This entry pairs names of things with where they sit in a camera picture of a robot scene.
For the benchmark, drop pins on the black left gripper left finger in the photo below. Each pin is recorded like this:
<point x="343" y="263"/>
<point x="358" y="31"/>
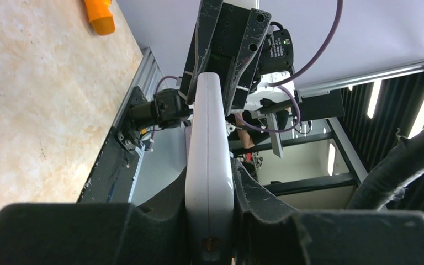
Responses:
<point x="98" y="233"/>

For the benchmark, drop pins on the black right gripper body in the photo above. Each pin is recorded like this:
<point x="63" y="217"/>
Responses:
<point x="226" y="41"/>

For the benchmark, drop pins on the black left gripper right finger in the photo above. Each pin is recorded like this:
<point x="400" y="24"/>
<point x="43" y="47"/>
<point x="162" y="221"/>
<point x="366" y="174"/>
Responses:
<point x="270" y="231"/>

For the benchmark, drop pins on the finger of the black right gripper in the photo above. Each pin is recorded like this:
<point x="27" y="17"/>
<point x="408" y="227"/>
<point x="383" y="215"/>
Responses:
<point x="200" y="47"/>
<point x="244" y="66"/>

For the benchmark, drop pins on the white remote control with buttons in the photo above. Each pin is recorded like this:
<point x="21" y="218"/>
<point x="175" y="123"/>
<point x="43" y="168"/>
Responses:
<point x="209" y="187"/>

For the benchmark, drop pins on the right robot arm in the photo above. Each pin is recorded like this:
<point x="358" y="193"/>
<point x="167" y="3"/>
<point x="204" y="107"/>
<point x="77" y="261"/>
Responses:
<point x="168" y="108"/>

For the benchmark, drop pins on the orange toy carrot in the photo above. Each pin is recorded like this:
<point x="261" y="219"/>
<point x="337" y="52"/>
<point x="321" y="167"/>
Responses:
<point x="100" y="17"/>

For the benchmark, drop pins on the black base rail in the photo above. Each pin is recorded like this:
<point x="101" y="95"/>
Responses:
<point x="113" y="176"/>

